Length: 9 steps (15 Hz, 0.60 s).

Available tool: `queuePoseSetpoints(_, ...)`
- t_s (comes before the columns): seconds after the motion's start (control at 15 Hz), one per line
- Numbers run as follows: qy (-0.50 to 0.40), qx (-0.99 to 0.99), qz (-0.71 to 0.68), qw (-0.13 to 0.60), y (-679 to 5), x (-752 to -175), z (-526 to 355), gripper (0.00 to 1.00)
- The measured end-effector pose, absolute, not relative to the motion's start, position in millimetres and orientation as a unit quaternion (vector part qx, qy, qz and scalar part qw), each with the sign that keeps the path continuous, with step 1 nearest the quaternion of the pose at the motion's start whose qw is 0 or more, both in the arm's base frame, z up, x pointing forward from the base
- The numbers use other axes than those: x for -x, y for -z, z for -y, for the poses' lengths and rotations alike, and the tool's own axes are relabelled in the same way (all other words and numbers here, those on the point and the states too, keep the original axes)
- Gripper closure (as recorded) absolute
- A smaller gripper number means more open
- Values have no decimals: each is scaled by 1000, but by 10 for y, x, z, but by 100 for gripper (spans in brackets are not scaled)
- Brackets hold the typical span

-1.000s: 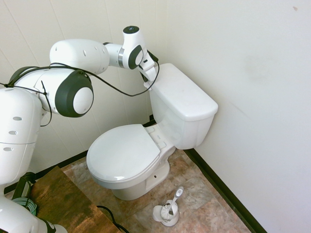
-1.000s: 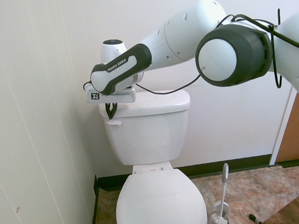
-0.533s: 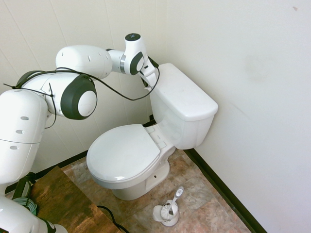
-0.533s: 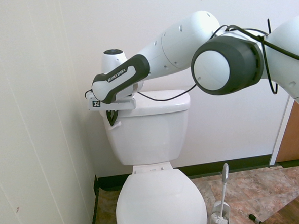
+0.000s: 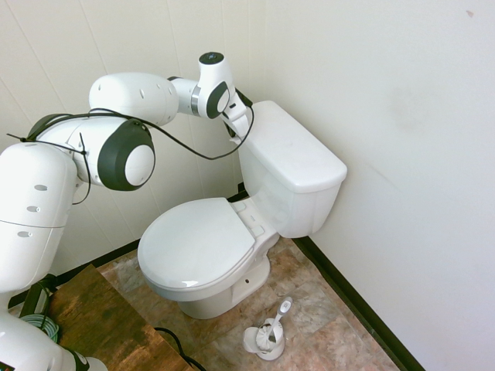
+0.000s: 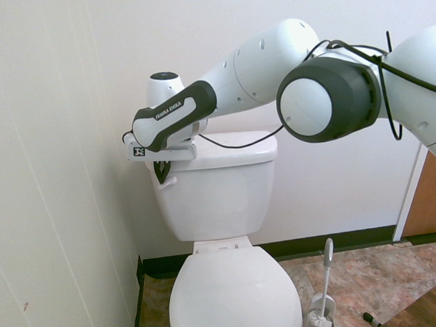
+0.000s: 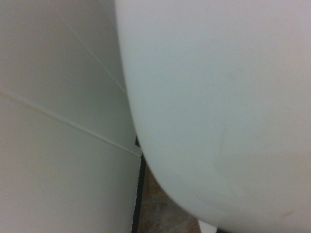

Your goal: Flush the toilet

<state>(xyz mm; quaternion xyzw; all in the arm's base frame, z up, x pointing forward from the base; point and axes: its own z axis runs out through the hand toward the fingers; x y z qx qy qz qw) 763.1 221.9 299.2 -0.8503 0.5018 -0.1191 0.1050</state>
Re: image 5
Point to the white toilet tank lid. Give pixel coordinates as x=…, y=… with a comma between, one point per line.
x=290, y=147

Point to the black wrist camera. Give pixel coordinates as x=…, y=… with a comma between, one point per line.
x=244, y=99

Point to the white toilet bowl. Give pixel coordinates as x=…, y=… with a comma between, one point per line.
x=216, y=293

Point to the white toilet brush holder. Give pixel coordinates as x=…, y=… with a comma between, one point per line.
x=270, y=349

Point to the white toilet brush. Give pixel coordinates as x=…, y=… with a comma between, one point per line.
x=281, y=313

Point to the brown wooden board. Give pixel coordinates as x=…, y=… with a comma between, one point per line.
x=100, y=320

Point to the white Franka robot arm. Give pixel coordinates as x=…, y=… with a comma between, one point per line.
x=50, y=185

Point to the white toilet tank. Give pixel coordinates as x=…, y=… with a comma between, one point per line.
x=294, y=208

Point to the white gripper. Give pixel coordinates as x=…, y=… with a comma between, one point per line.
x=239, y=116

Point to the long black baseboard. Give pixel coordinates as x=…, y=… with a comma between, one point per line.
x=363, y=305

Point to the black stand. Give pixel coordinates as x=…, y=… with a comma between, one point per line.
x=36, y=293

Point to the white toilet seat lid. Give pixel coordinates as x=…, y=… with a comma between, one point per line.
x=193, y=239

